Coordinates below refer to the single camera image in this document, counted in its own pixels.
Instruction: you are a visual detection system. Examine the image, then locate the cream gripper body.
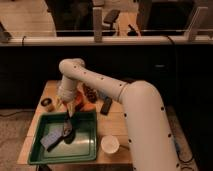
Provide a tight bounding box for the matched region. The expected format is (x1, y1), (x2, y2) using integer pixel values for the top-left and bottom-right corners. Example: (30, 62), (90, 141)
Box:
(55, 97), (74, 112)

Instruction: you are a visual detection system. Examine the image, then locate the white cup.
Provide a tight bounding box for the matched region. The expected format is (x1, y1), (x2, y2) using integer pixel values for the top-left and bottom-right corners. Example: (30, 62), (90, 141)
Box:
(101, 135), (120, 155)

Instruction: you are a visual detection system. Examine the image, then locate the metal spoon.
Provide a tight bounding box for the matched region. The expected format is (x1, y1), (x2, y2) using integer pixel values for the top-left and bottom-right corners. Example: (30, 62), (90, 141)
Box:
(119, 145), (129, 150)

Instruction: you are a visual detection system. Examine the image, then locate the black remote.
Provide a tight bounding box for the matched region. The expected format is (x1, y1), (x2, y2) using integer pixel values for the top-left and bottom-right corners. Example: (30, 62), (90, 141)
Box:
(100, 97), (112, 115)

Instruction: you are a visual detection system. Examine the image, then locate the orange carrot toy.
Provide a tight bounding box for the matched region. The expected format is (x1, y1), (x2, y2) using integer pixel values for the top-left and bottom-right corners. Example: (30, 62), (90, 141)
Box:
(81, 103), (96, 112)

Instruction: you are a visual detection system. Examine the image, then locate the orange bowl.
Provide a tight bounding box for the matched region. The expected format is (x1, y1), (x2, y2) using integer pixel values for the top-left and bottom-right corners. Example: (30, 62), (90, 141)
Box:
(75, 91), (83, 110)

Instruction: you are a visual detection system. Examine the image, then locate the black office chair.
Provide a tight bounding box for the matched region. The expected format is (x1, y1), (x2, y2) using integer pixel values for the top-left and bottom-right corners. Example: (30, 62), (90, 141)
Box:
(102, 9), (120, 36)

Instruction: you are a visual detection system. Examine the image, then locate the green plastic tray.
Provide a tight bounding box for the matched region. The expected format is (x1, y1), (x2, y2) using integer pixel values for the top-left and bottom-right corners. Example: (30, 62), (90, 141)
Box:
(28, 111), (97, 165)

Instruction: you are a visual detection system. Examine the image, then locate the wooden table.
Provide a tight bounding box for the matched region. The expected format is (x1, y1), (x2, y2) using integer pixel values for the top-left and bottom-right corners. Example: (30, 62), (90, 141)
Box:
(17, 79), (168, 166)

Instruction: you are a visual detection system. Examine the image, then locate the blue sponge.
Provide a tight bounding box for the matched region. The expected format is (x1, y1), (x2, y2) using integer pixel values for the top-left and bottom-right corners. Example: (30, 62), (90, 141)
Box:
(40, 130), (62, 150)

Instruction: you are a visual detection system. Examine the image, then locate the black brush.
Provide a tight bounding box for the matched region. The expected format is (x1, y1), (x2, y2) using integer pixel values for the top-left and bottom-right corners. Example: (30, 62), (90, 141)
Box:
(47, 112), (75, 151)

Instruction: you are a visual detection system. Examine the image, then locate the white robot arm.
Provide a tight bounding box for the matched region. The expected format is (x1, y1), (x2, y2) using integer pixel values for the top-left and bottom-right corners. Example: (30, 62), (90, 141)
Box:
(58, 58), (180, 171)

